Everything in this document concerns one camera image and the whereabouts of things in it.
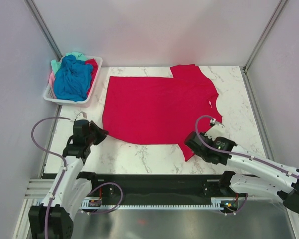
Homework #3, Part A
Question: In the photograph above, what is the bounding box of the teal t shirt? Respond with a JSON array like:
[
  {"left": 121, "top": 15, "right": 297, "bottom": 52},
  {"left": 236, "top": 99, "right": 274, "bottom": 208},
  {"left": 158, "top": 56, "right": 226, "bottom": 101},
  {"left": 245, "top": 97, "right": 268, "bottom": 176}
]
[{"left": 50, "top": 51, "right": 88, "bottom": 75}]

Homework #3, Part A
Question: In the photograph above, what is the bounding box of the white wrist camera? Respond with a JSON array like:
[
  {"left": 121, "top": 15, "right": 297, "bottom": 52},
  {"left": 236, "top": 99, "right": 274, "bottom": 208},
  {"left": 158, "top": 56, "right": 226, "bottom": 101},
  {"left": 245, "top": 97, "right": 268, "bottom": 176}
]
[
  {"left": 205, "top": 122, "right": 225, "bottom": 140},
  {"left": 75, "top": 111, "right": 87, "bottom": 121}
]

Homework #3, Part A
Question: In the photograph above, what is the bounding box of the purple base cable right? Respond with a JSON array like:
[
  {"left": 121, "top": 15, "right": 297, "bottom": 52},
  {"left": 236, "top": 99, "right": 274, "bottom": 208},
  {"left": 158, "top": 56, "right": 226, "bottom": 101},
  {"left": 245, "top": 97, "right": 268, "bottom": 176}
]
[{"left": 218, "top": 193, "right": 250, "bottom": 216}]

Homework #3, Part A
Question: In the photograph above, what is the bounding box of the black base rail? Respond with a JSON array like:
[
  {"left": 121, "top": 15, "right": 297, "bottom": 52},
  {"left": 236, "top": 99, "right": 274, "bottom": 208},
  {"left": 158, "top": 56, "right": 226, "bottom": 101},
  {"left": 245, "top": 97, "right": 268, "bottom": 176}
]
[{"left": 77, "top": 172, "right": 236, "bottom": 204}]

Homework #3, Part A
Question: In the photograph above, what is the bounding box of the red t shirt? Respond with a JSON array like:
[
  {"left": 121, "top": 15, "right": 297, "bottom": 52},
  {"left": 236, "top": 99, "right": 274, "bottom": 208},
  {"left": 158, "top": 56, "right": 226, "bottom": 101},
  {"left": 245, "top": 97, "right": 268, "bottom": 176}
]
[
  {"left": 102, "top": 64, "right": 222, "bottom": 161},
  {"left": 85, "top": 58, "right": 98, "bottom": 81}
]

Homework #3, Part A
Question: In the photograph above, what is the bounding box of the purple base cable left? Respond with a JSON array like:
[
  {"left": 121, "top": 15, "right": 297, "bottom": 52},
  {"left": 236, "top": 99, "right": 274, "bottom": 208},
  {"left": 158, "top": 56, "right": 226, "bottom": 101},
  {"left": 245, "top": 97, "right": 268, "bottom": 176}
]
[{"left": 81, "top": 181, "right": 124, "bottom": 216}]

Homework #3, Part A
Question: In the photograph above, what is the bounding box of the pink t shirt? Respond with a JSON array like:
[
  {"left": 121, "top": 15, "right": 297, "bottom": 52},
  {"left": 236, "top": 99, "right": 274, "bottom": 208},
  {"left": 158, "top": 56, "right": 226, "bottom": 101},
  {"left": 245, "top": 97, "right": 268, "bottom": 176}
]
[{"left": 48, "top": 71, "right": 55, "bottom": 88}]

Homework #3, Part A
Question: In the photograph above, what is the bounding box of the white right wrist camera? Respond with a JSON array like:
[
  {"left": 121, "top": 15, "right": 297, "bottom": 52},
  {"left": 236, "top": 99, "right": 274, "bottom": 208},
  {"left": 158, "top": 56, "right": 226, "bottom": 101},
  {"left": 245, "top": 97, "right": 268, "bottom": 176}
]
[{"left": 205, "top": 122, "right": 225, "bottom": 140}]

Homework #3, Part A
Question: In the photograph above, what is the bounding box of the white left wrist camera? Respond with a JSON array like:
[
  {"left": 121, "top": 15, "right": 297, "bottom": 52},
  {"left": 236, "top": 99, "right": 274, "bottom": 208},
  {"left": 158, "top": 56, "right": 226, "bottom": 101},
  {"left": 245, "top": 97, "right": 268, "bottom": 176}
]
[{"left": 75, "top": 111, "right": 87, "bottom": 121}]

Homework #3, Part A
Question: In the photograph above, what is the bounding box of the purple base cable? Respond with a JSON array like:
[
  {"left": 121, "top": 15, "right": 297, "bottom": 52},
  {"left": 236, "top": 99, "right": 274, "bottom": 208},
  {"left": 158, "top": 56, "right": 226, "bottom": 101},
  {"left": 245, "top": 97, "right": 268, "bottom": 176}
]
[
  {"left": 81, "top": 181, "right": 124, "bottom": 216},
  {"left": 218, "top": 193, "right": 250, "bottom": 216}
]

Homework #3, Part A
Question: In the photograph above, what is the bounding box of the left aluminium frame post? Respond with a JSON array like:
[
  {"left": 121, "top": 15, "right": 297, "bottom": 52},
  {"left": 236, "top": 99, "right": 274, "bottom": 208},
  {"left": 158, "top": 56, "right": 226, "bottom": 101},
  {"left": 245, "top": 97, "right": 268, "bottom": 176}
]
[{"left": 24, "top": 0, "right": 63, "bottom": 60}]

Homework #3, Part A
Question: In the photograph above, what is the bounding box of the white plastic laundry basket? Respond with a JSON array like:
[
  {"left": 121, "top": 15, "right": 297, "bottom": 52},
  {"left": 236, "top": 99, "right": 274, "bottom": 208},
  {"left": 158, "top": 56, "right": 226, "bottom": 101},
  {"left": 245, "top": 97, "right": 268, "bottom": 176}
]
[{"left": 43, "top": 56, "right": 103, "bottom": 107}]

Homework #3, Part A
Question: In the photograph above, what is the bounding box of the blue t shirt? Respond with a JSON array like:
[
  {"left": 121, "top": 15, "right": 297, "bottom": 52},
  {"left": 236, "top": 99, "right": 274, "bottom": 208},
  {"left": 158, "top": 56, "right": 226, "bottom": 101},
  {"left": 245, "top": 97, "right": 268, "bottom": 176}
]
[{"left": 53, "top": 59, "right": 92, "bottom": 102}]

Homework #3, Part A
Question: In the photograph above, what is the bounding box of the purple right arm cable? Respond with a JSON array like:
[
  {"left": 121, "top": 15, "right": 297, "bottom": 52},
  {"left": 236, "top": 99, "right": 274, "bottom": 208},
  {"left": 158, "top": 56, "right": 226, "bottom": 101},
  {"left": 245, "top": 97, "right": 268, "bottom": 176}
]
[{"left": 195, "top": 115, "right": 299, "bottom": 184}]

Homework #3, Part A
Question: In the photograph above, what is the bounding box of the aluminium frame post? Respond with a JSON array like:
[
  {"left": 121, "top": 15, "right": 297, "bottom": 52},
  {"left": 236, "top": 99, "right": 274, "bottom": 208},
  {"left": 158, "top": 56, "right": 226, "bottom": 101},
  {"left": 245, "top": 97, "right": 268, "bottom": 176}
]
[
  {"left": 242, "top": 0, "right": 289, "bottom": 74},
  {"left": 24, "top": 0, "right": 63, "bottom": 60}
]

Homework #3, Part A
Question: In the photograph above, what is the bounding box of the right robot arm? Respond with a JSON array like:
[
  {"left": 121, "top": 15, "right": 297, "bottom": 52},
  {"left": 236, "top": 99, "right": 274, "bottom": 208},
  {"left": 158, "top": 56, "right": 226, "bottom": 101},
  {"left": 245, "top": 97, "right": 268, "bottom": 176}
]
[{"left": 185, "top": 132, "right": 299, "bottom": 214}]

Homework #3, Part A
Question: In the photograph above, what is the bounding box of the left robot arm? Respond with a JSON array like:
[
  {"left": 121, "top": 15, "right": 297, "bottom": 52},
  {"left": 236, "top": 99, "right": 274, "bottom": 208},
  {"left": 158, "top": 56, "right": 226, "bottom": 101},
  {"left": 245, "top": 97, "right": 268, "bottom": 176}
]
[{"left": 28, "top": 119, "right": 108, "bottom": 239}]

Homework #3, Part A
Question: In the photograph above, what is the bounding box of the right aluminium frame post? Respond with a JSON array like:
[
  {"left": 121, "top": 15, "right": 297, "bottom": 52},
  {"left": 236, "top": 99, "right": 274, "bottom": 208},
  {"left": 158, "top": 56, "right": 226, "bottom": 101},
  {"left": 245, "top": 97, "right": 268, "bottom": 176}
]
[{"left": 242, "top": 0, "right": 289, "bottom": 74}]

